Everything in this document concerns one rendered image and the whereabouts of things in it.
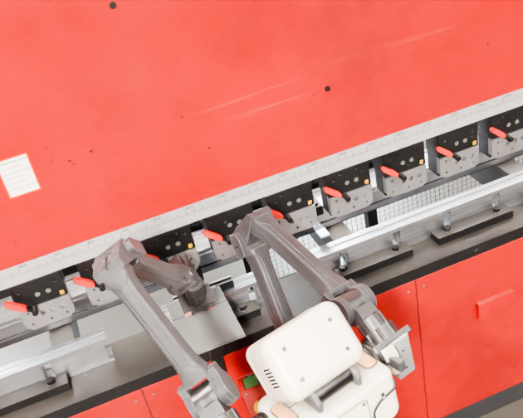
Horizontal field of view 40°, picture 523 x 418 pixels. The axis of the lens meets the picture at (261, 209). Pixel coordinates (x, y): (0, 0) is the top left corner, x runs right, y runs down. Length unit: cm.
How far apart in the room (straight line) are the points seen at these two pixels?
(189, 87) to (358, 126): 55
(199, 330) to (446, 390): 113
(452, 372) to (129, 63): 169
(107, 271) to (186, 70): 64
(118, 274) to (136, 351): 83
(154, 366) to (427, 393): 110
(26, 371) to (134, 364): 33
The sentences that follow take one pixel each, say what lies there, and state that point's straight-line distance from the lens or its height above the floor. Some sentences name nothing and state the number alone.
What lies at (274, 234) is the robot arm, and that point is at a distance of 189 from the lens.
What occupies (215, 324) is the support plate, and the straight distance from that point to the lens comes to 220.
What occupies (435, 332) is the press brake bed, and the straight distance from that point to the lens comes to 270.
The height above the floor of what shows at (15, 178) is 159.
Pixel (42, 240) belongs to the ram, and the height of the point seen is 138.
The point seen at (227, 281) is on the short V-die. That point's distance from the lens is 235.
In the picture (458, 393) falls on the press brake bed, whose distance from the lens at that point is 299.
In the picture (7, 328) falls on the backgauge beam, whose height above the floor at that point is 96.
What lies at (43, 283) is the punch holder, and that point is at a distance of 218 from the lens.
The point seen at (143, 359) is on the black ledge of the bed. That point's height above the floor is 88.
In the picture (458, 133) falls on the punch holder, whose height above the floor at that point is 126.
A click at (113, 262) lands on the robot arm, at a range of 160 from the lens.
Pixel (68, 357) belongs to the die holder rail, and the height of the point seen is 95.
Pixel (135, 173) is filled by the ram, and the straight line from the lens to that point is 205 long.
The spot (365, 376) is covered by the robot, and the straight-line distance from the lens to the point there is 163.
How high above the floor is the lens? 242
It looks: 32 degrees down
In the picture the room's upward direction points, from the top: 13 degrees counter-clockwise
